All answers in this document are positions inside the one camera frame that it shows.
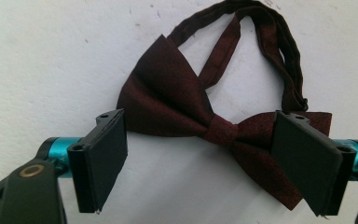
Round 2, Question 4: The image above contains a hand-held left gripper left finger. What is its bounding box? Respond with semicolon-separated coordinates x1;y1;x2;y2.
38;108;129;216

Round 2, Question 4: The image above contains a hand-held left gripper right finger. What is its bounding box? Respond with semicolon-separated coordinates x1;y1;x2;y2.
269;109;358;217

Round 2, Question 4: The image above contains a plain dark maroon bow tie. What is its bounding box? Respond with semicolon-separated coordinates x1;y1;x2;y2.
116;0;333;212

